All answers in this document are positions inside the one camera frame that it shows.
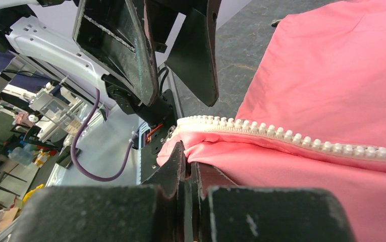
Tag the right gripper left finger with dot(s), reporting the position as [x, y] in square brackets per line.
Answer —
[151, 211]

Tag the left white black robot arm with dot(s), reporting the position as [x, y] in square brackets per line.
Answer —
[23, 33]

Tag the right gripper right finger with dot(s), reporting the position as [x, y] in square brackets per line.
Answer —
[225, 211]

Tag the pink zip-up jacket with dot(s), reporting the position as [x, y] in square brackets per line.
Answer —
[314, 114]

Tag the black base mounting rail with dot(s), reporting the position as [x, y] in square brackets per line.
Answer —
[156, 140]

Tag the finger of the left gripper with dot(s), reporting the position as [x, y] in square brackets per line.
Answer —
[192, 56]
[116, 35]

